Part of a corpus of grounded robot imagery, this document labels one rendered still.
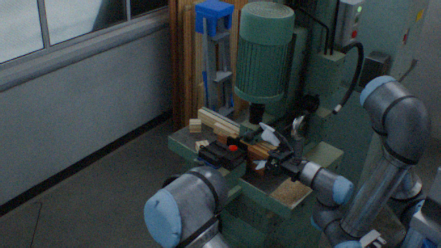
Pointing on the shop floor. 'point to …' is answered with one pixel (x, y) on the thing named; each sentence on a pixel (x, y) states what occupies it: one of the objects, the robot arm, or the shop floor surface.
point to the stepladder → (207, 8)
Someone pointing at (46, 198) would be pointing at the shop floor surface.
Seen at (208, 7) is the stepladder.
